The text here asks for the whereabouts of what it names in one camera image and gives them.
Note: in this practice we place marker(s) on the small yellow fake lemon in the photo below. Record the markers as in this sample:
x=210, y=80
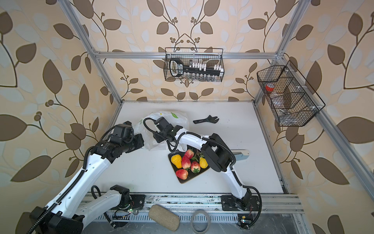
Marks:
x=203, y=163

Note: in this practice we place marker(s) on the grey utility knife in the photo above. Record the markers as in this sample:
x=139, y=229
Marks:
x=241, y=154

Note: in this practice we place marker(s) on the black wire basket back wall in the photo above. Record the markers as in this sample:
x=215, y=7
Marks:
x=211, y=56

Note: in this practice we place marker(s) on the grey tape roll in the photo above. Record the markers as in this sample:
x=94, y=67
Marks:
x=200, y=216

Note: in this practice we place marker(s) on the black socket set holder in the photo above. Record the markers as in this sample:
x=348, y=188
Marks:
x=178, y=69

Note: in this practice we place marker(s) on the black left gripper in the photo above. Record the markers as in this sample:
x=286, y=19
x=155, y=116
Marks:
x=140, y=141

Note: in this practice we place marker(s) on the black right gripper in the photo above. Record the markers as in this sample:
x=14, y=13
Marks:
x=156, y=135

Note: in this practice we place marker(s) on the black wire basket right wall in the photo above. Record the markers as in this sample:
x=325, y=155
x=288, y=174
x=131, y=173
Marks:
x=300, y=98

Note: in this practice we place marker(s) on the black adjustable wrench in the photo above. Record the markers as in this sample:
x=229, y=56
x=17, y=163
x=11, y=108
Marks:
x=209, y=119

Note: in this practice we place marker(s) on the black wire basket wall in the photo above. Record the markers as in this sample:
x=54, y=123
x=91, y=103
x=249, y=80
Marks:
x=300, y=98
x=211, y=56

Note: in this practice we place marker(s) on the clear bottle red cap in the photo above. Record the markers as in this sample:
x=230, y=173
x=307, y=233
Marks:
x=276, y=99

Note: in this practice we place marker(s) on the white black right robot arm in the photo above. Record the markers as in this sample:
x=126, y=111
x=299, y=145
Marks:
x=222, y=160

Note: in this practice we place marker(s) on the yellow fake pear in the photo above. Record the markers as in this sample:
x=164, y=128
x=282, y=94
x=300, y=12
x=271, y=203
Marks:
x=176, y=160

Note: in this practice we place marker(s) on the beige sponge block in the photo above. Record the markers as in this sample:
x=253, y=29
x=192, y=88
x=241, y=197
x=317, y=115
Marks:
x=164, y=217

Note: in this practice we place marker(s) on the green leafy sprig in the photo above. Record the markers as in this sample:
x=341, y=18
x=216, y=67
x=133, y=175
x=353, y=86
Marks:
x=197, y=156

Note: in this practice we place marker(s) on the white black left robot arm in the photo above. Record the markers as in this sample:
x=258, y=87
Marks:
x=63, y=214

